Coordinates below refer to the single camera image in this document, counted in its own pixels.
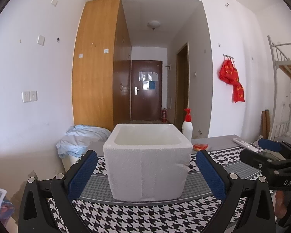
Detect white foam box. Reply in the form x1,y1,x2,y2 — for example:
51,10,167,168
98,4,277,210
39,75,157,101
103,124,192,202

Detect person right hand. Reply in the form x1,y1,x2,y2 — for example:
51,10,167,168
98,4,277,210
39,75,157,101
274,190,291,226

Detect white remote control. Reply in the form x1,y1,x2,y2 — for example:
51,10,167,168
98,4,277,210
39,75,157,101
232,138,263,153

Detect white laundry bin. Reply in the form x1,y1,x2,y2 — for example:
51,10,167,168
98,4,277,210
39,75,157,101
60,154,82,172

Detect light blue crumpled sheet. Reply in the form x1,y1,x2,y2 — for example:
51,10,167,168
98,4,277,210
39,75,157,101
56,125,111,159

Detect houndstooth table cloth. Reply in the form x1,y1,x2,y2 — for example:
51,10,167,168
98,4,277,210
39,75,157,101
48,134,282,233

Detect orange snack packet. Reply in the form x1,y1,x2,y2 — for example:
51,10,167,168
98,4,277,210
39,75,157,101
193,144,209,151

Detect white red pump bottle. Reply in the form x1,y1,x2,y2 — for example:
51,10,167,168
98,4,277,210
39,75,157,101
182,108,193,142

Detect red hanging cloth bags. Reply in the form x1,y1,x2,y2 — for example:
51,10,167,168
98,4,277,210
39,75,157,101
219,59,245,103

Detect white metal bunk bed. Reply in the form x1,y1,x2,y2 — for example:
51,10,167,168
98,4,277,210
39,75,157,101
268,36,291,140

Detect red fire extinguisher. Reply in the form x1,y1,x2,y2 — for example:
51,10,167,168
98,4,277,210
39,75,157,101
161,108,167,123

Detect wooden wardrobe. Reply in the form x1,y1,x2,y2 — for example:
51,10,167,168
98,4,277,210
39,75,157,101
72,0,132,130

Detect dark brown entrance door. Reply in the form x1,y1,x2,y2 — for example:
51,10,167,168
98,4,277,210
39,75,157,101
131,60,162,121

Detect ceiling lamp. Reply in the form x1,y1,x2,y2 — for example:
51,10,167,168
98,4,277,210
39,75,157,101
147,20,161,30

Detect double wall socket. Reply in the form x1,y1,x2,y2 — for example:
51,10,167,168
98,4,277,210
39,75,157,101
22,91,38,103

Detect wall coat hook rack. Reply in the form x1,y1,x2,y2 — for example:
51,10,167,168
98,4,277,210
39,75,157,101
223,54,234,60

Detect wooden side door frame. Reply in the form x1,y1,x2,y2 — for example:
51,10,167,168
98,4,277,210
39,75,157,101
174,43,189,131

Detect white wall switch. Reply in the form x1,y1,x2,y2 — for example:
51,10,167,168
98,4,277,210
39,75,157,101
37,35,46,46

